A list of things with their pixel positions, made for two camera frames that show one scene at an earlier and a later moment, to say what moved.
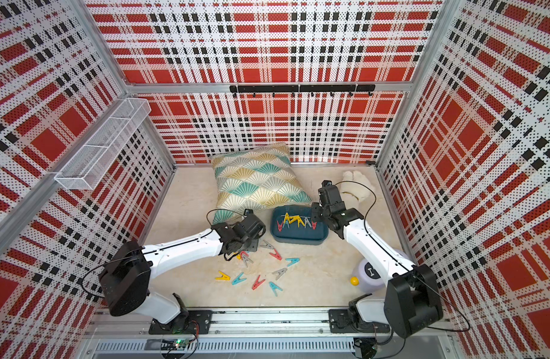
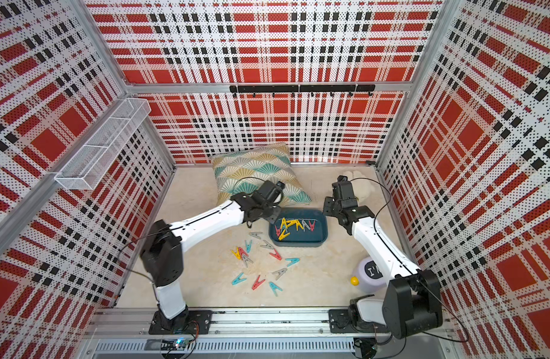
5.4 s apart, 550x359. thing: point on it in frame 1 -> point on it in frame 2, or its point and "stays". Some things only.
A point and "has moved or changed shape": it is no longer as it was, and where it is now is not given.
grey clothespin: (279, 273) stays
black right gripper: (316, 207) -> (327, 209)
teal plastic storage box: (294, 225) stays
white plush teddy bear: (357, 185) stays
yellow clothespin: (294, 218) has moved or changed shape
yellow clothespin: (224, 277) -> (282, 235)
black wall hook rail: (303, 88) stays
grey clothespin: (245, 259) stays
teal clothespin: (293, 261) stays
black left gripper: (254, 245) -> (276, 212)
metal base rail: (256, 331) stays
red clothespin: (257, 283) stays
